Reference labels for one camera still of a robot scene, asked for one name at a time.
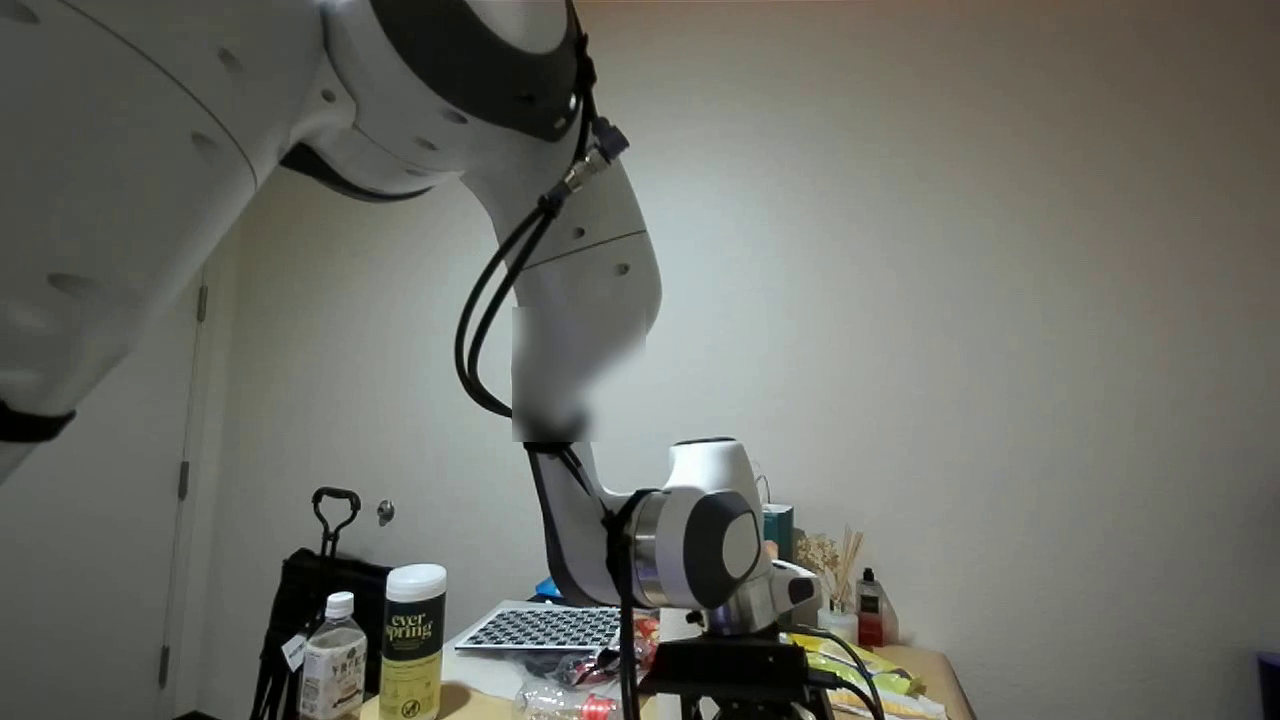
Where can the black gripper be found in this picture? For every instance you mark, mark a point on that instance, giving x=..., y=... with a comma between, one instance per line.
x=741, y=706

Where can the clear plastic container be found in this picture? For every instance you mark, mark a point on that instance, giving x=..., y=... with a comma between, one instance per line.
x=562, y=697

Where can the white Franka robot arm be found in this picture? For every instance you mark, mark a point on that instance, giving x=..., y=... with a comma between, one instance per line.
x=266, y=105

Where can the red snack packets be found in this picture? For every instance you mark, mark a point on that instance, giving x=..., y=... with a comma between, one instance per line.
x=603, y=661

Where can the yellow green package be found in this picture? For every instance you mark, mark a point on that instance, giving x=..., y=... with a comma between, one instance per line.
x=895, y=665

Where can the small red bottle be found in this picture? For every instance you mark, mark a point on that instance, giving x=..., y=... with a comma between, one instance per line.
x=869, y=615

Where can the wooden reed sticks jar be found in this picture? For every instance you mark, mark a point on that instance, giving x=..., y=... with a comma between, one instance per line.
x=842, y=575

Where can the teal gift bag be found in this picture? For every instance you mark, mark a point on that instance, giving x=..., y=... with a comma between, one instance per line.
x=778, y=532

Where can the grid pattern tray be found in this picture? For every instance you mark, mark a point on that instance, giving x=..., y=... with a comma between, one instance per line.
x=534, y=626

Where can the blue packet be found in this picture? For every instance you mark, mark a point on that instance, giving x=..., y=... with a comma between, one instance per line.
x=544, y=589

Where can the yellow canister with white lid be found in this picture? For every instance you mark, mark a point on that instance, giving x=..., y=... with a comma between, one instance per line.
x=415, y=642

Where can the small clear bottle white cap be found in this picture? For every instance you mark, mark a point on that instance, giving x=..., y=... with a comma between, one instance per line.
x=335, y=665

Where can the white door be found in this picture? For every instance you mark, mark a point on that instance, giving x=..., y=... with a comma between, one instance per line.
x=122, y=560

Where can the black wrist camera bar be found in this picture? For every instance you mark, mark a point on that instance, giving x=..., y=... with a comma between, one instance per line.
x=724, y=665

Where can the small wall hook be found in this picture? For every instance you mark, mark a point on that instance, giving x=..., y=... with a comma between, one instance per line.
x=387, y=511

